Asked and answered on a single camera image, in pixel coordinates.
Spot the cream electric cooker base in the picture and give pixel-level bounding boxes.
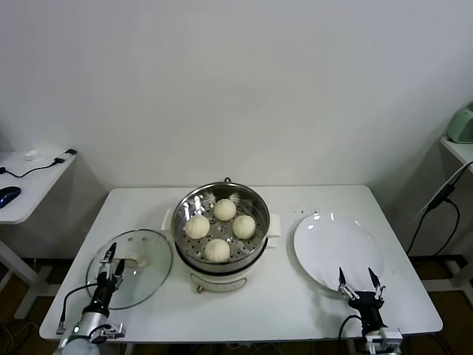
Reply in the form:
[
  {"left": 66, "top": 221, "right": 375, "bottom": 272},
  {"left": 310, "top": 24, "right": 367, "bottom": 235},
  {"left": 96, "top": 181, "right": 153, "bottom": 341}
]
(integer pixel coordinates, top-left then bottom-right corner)
[{"left": 173, "top": 236, "right": 279, "bottom": 295}]

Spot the glass pot lid cream handle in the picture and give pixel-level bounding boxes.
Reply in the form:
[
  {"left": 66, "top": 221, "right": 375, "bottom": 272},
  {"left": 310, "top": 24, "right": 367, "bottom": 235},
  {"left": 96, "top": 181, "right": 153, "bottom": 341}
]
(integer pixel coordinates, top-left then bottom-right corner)
[{"left": 85, "top": 229, "right": 174, "bottom": 311}]

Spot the blue computer mouse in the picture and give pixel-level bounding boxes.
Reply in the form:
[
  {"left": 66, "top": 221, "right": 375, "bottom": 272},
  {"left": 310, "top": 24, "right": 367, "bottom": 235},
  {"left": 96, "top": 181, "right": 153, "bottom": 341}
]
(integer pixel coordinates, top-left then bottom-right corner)
[{"left": 0, "top": 186, "right": 22, "bottom": 208}]

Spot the pale green appliance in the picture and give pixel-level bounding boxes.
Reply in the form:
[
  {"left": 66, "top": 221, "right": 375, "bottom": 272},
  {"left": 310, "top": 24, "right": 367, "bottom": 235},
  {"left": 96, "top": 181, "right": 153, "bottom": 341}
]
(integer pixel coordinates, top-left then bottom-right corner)
[{"left": 446, "top": 102, "right": 473, "bottom": 144}]

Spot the perforated steel steamer basket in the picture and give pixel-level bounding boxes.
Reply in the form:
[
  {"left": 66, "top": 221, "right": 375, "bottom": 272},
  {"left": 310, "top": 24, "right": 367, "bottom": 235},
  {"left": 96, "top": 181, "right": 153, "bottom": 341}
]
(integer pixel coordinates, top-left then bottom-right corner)
[{"left": 161, "top": 181, "right": 282, "bottom": 266}]

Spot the white side desk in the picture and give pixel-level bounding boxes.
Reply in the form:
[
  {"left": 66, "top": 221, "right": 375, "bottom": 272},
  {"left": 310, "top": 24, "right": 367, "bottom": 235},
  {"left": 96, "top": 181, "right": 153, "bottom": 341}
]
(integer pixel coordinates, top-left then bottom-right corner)
[{"left": 0, "top": 149, "right": 78, "bottom": 321}]

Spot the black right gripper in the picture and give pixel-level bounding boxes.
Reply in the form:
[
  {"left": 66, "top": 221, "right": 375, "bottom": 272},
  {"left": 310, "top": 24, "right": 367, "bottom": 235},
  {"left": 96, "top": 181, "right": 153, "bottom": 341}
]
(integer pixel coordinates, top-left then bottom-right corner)
[{"left": 338, "top": 268, "right": 387, "bottom": 329}]

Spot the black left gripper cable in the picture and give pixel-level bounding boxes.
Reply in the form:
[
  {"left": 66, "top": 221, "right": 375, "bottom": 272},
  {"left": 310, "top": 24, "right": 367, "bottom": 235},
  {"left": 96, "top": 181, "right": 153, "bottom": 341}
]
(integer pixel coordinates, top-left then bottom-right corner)
[{"left": 55, "top": 284, "right": 99, "bottom": 336}]

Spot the white round plate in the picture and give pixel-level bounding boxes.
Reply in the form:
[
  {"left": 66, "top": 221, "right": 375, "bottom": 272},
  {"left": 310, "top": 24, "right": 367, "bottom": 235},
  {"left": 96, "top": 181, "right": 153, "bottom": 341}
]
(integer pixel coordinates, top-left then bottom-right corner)
[{"left": 293, "top": 212, "right": 385, "bottom": 297}]

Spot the black desk cable with adapter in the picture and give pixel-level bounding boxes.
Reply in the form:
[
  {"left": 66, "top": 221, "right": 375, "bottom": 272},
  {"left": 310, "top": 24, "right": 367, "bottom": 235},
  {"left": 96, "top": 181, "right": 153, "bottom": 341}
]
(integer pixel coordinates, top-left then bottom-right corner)
[{"left": 0, "top": 149, "right": 77, "bottom": 178}]

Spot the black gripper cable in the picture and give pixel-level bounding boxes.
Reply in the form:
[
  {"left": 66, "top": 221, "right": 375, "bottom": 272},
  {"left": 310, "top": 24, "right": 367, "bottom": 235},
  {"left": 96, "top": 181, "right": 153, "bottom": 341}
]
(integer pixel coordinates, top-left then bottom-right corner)
[
  {"left": 55, "top": 284, "right": 99, "bottom": 336},
  {"left": 338, "top": 315, "right": 362, "bottom": 348}
]

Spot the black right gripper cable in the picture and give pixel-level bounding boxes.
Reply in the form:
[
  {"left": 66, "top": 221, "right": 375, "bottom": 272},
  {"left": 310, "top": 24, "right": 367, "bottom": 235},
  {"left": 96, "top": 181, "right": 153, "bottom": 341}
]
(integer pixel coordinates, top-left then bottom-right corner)
[{"left": 338, "top": 315, "right": 362, "bottom": 348}]

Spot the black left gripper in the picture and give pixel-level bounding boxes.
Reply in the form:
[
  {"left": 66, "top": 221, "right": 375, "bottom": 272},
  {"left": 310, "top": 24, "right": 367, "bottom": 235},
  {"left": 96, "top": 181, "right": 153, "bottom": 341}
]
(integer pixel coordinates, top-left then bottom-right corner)
[{"left": 90, "top": 243, "right": 126, "bottom": 315}]

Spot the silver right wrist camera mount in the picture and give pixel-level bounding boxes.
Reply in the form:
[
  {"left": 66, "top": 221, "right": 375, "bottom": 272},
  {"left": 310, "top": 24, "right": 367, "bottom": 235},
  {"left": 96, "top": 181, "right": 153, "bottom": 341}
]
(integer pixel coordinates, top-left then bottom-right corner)
[{"left": 378, "top": 327, "right": 404, "bottom": 355}]

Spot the white steamed baozi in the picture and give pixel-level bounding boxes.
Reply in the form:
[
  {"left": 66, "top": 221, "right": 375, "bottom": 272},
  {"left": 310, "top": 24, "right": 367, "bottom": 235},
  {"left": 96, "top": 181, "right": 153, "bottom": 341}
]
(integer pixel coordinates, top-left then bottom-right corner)
[
  {"left": 213, "top": 198, "right": 237, "bottom": 222},
  {"left": 184, "top": 215, "right": 211, "bottom": 240},
  {"left": 232, "top": 214, "right": 257, "bottom": 240},
  {"left": 204, "top": 238, "right": 231, "bottom": 263}
]

